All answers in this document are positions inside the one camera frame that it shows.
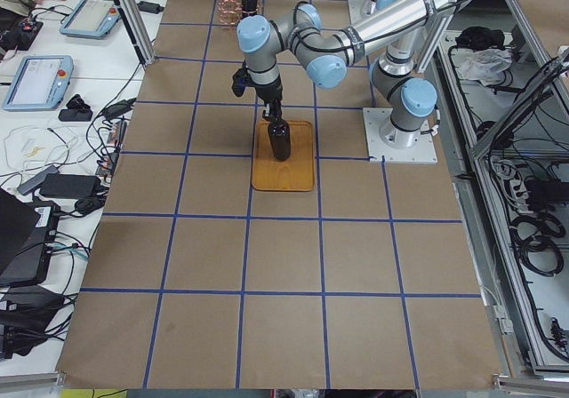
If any dark glass wine bottle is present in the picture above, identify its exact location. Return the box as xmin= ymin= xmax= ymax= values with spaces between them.
xmin=268 ymin=118 xmax=292 ymax=162

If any blue teach pendant upper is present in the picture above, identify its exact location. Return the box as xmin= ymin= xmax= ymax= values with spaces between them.
xmin=60 ymin=0 xmax=120 ymax=39

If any blue teach pendant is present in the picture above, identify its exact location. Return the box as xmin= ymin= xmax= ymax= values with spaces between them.
xmin=60 ymin=0 xmax=120 ymax=39
xmin=2 ymin=55 xmax=74 ymax=112

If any aluminium frame post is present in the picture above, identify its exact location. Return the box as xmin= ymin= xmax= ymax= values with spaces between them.
xmin=113 ymin=0 xmax=156 ymax=68

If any copper wire wine basket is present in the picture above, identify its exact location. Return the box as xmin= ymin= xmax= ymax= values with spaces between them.
xmin=218 ymin=0 xmax=246 ymax=30

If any black laptop computer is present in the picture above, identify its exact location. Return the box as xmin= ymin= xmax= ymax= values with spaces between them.
xmin=1 ymin=190 xmax=60 ymax=287

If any black small device on desk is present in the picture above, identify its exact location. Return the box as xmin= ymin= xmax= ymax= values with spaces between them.
xmin=58 ymin=94 xmax=92 ymax=122

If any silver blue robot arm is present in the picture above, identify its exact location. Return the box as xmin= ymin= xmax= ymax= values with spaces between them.
xmin=232 ymin=0 xmax=470 ymax=108
xmin=370 ymin=28 xmax=437 ymax=149

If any black coiled cable bundle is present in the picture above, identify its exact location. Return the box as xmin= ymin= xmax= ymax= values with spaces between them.
xmin=510 ymin=213 xmax=566 ymax=279

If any blue teach pendant lower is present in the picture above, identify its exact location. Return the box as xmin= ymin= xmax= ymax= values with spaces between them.
xmin=2 ymin=55 xmax=74 ymax=112

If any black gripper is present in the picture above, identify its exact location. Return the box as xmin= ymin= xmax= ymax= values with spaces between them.
xmin=254 ymin=77 xmax=283 ymax=122

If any wooden rectangular tray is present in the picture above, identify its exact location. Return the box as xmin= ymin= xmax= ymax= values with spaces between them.
xmin=252 ymin=120 xmax=315 ymax=192

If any black power adapter brick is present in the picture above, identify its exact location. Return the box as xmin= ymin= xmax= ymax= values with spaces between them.
xmin=39 ymin=173 xmax=100 ymax=199

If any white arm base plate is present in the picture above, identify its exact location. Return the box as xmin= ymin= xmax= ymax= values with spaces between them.
xmin=363 ymin=107 xmax=438 ymax=164
xmin=348 ymin=0 xmax=376 ymax=24

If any white crumpled cloth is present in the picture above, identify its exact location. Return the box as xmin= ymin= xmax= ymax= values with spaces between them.
xmin=457 ymin=49 xmax=512 ymax=85

